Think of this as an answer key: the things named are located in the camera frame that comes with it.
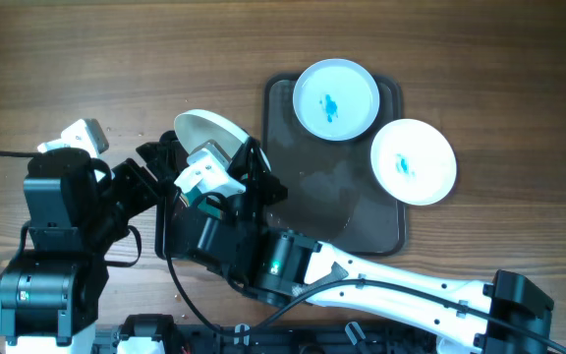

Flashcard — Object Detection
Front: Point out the white plate front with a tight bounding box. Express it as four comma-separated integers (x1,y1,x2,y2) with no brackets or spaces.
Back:
174,109,250,170

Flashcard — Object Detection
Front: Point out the white plate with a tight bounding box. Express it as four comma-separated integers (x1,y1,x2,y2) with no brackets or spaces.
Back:
174,109,250,170
370,119,458,206

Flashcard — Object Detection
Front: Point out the green and yellow sponge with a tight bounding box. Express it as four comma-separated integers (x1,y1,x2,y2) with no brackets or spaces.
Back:
181,188,226,218

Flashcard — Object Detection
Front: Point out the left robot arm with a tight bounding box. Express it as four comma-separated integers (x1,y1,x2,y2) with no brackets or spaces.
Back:
0,143,178,353

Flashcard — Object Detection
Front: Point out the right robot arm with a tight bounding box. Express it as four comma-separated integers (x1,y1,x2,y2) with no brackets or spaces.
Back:
160,138,554,353

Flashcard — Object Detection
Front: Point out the small black water tray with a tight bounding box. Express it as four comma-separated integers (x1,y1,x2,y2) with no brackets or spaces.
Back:
153,130,264,261

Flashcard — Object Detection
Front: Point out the large dark serving tray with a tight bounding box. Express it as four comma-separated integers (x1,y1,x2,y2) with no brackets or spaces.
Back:
261,73,408,257

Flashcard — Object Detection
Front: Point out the light blue plate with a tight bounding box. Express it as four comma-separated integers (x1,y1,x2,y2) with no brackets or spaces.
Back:
292,58,380,142

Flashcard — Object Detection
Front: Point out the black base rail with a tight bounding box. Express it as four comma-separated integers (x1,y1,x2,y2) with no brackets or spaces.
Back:
91,314,436,354

